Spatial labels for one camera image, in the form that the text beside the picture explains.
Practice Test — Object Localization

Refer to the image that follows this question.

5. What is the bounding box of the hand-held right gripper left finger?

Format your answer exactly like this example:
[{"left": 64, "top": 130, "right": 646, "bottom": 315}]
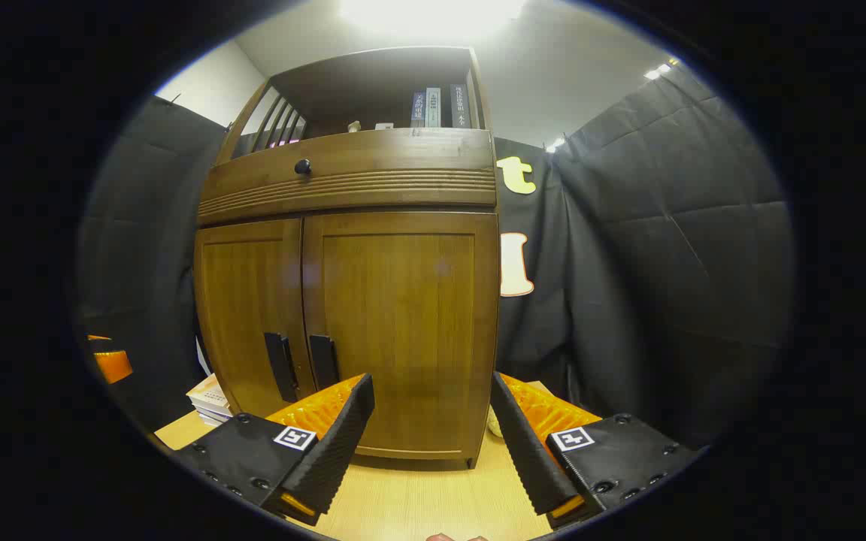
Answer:
[{"left": 174, "top": 373, "right": 375, "bottom": 527}]

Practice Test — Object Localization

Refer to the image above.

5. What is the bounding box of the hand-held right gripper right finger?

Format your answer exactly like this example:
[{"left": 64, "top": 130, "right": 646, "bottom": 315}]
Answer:
[{"left": 490, "top": 370, "right": 704, "bottom": 530}]

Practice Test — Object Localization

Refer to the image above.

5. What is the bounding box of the black door handle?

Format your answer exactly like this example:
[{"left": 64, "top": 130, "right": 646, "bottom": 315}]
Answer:
[
  {"left": 264, "top": 332, "right": 300, "bottom": 403},
  {"left": 308, "top": 334, "right": 341, "bottom": 391}
]

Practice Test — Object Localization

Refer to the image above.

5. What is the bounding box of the wooden cabinet door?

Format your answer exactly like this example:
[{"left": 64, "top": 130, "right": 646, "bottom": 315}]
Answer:
[
  {"left": 301, "top": 212, "right": 499, "bottom": 461},
  {"left": 194, "top": 218, "right": 313, "bottom": 418}
]

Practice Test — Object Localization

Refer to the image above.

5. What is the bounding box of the wooden double-door shoe cabinet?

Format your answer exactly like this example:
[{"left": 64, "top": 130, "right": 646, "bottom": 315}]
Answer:
[{"left": 194, "top": 47, "right": 500, "bottom": 470}]

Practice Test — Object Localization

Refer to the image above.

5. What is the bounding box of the stack of white books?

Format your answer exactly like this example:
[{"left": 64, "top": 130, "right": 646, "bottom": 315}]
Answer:
[{"left": 186, "top": 373, "right": 235, "bottom": 428}]

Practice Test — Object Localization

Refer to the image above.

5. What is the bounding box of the black backdrop cloth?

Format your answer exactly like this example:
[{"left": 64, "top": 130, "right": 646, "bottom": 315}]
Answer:
[{"left": 76, "top": 64, "right": 795, "bottom": 452}]

